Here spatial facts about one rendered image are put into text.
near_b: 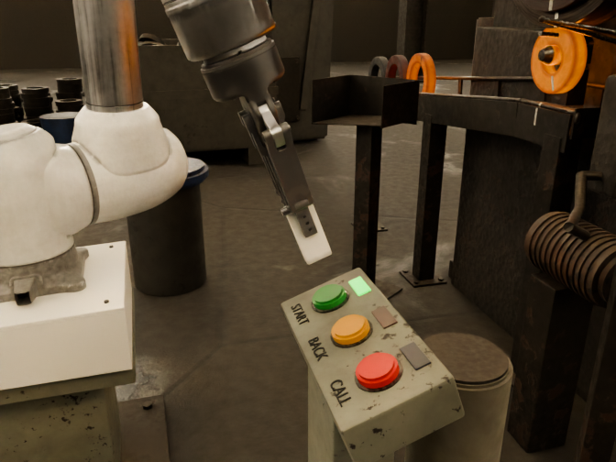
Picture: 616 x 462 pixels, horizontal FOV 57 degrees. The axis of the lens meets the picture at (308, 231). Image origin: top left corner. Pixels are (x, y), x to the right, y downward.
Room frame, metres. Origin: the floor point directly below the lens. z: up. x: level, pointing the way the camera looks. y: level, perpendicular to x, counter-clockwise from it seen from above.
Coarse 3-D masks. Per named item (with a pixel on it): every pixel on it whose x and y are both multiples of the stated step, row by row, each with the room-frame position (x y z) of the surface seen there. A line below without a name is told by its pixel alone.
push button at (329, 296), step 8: (320, 288) 0.60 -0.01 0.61; (328, 288) 0.60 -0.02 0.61; (336, 288) 0.59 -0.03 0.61; (320, 296) 0.59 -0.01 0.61; (328, 296) 0.58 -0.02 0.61; (336, 296) 0.58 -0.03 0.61; (344, 296) 0.58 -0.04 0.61; (320, 304) 0.57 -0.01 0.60; (328, 304) 0.57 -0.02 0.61; (336, 304) 0.57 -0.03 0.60
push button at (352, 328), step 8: (344, 320) 0.53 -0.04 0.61; (352, 320) 0.52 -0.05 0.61; (360, 320) 0.52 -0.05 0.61; (336, 328) 0.52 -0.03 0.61; (344, 328) 0.51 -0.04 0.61; (352, 328) 0.51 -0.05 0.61; (360, 328) 0.50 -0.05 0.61; (368, 328) 0.51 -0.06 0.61; (336, 336) 0.51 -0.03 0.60; (344, 336) 0.50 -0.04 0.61; (352, 336) 0.50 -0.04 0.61; (360, 336) 0.50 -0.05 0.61; (344, 344) 0.50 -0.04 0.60
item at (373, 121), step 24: (312, 96) 1.81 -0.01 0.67; (336, 96) 1.90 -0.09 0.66; (360, 96) 1.93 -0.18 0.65; (384, 96) 1.64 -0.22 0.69; (408, 96) 1.75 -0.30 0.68; (312, 120) 1.81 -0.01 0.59; (336, 120) 1.82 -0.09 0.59; (360, 120) 1.78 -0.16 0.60; (384, 120) 1.65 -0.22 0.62; (408, 120) 1.75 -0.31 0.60; (360, 144) 1.77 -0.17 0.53; (360, 168) 1.77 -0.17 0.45; (360, 192) 1.77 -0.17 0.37; (360, 216) 1.76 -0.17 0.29; (360, 240) 1.76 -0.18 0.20; (360, 264) 1.76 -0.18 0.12; (384, 288) 1.80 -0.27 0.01
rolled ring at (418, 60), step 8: (416, 56) 2.07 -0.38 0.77; (424, 56) 2.03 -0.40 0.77; (416, 64) 2.09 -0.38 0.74; (424, 64) 2.00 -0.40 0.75; (432, 64) 2.00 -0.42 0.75; (408, 72) 2.13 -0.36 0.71; (416, 72) 2.12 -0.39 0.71; (424, 72) 2.00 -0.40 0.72; (432, 72) 1.98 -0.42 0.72; (424, 80) 1.99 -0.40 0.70; (432, 80) 1.98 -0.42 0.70; (424, 88) 1.99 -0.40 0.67; (432, 88) 1.98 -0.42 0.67
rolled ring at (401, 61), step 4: (392, 56) 2.25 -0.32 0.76; (396, 56) 2.22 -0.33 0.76; (400, 56) 2.22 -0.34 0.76; (392, 60) 2.25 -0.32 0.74; (396, 60) 2.21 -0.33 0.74; (400, 60) 2.19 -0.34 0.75; (404, 60) 2.19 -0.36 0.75; (388, 64) 2.30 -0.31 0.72; (392, 64) 2.26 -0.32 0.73; (396, 64) 2.21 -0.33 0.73; (400, 64) 2.18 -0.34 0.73; (404, 64) 2.17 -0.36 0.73; (408, 64) 2.18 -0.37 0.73; (388, 68) 2.29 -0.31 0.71; (392, 68) 2.28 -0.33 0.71; (396, 68) 2.29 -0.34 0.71; (400, 68) 2.17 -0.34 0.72; (404, 68) 2.16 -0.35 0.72; (388, 72) 2.29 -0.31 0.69; (392, 72) 2.29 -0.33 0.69; (400, 72) 2.17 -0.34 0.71; (404, 72) 2.16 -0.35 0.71; (388, 76) 2.29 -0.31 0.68; (392, 76) 2.30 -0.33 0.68; (400, 76) 2.17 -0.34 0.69; (404, 76) 2.15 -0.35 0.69
